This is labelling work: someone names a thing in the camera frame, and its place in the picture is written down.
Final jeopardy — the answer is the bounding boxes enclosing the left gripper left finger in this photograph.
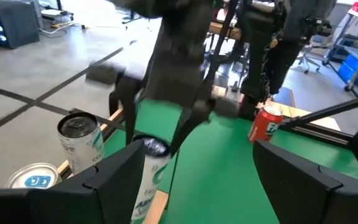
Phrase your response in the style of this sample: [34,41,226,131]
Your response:
[0,139,145,224]

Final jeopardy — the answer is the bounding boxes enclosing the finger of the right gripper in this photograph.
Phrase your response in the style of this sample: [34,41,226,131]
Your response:
[168,102,216,156]
[109,74,143,146]

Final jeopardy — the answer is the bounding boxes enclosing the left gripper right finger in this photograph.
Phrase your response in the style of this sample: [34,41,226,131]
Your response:
[252,139,358,224]

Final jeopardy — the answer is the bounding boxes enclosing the blue silver Red Bull can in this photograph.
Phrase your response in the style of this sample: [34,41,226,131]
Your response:
[6,162,62,190]

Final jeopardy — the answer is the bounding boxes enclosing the white Celsius Arctic Vibe can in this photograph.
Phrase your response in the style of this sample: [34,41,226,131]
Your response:
[131,134,173,224]
[57,111,106,174]

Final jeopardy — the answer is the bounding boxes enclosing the red Fanta can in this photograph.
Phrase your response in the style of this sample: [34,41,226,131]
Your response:
[248,105,284,144]

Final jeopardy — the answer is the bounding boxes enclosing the green table mat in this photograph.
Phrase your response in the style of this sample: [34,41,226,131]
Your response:
[104,99,358,224]

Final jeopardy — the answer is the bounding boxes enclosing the white flat floor device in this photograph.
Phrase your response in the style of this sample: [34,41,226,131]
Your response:
[40,8,74,20]

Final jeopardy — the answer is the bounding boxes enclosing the grey office chair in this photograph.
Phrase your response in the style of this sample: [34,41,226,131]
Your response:
[296,43,323,75]

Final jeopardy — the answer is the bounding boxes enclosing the black computer blue lights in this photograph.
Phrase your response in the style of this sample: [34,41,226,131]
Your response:
[0,1,41,50]

